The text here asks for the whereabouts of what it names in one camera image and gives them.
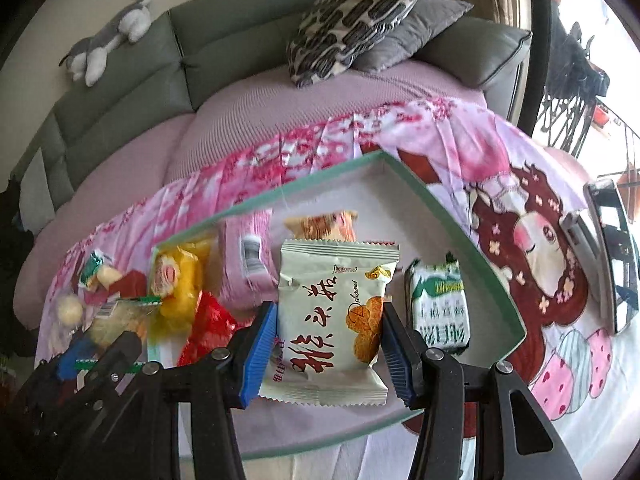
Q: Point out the silver metal object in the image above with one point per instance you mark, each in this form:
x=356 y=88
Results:
x=585 y=255

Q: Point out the green and white snack packet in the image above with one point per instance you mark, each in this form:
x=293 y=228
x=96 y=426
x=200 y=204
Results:
x=97 y=270

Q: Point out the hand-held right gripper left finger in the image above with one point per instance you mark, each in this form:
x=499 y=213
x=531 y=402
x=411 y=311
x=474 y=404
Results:
x=257 y=350

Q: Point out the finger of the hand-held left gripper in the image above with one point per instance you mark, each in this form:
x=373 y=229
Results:
x=115 y=360
x=75 y=357

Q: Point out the clear packet with green trim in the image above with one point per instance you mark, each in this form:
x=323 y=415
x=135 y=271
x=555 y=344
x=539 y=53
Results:
x=117 y=322

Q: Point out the shiny red snack packet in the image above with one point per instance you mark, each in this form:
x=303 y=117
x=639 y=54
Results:
x=210 y=330

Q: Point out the printed blanket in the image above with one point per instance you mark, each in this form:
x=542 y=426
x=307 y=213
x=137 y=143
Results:
x=500 y=200

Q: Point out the green and white noodle packet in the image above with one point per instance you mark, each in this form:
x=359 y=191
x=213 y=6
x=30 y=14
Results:
x=440 y=305

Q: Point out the pale grey pillow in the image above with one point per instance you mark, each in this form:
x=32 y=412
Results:
x=37 y=192

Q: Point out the grey plush toy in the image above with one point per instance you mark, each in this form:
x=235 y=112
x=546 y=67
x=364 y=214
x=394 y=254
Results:
x=107 y=45

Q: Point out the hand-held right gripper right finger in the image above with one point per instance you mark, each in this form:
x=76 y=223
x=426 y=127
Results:
x=397 y=350

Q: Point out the grey-green sofa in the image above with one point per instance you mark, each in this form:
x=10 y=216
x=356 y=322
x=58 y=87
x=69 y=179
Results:
x=210 y=45

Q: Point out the cream packet with orange print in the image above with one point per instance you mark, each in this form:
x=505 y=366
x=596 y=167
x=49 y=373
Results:
x=330 y=320

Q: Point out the yellow snack packet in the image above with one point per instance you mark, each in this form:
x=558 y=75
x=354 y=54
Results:
x=177 y=280

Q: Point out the pink snack packet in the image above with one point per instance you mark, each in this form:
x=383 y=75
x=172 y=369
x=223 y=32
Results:
x=247 y=257

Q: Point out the black metal balcony rack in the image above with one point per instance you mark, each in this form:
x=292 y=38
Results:
x=575 y=80

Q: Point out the black clothing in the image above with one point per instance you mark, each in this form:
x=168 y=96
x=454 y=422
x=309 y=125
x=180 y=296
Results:
x=12 y=260

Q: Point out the black and white patterned pillow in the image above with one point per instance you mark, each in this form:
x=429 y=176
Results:
x=350 y=25

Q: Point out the dark red snack packet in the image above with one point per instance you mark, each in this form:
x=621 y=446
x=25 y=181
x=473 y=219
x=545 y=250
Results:
x=129 y=284

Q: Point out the pink sofa cover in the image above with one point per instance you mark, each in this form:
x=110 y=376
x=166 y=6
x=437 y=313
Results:
x=280 y=105

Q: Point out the teal cardboard box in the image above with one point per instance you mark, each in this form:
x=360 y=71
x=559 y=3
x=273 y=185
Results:
x=450 y=240

